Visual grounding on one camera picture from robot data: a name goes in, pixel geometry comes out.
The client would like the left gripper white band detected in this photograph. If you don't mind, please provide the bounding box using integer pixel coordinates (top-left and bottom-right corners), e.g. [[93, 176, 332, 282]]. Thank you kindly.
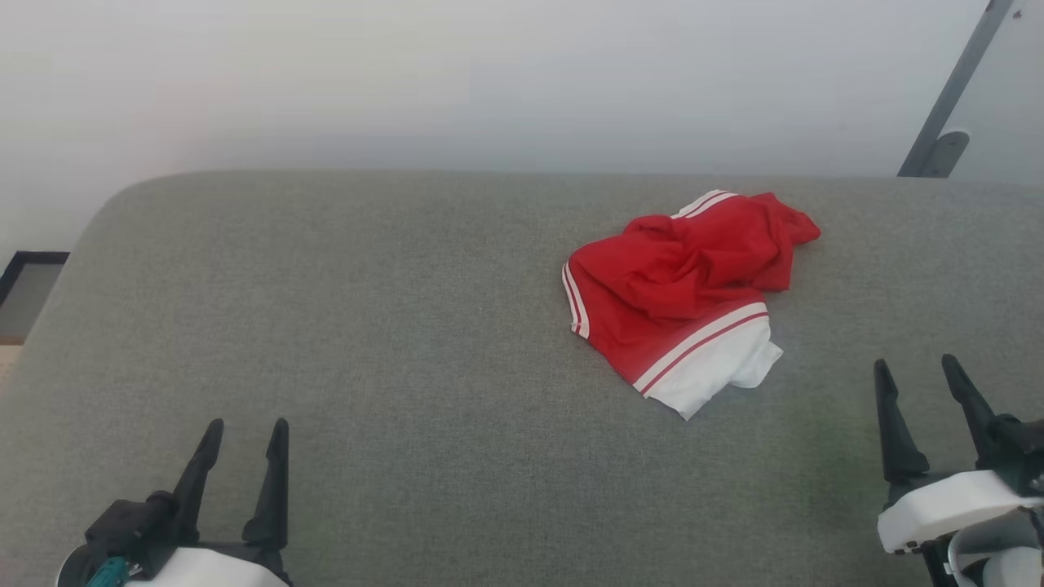
[[55, 418, 293, 587]]

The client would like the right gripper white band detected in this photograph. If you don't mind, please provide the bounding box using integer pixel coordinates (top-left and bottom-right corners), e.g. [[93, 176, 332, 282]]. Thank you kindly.
[[874, 353, 1044, 587]]

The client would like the red and white jersey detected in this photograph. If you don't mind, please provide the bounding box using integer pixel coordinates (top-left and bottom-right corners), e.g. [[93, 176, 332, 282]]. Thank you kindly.
[[561, 189, 821, 421]]

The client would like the teal connector plug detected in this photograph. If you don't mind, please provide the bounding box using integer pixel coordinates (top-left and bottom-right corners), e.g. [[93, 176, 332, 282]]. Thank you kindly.
[[86, 557, 130, 587]]

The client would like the grey fabric sofa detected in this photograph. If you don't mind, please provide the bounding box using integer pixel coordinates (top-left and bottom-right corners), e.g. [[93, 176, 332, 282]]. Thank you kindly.
[[0, 170, 1044, 587]]

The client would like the black framed grey panel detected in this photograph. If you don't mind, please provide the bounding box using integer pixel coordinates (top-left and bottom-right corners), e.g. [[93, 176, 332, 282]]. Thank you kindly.
[[0, 251, 70, 345]]

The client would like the grey metal pole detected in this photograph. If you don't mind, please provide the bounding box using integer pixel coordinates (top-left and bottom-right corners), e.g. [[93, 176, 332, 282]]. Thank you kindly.
[[897, 0, 1016, 179]]

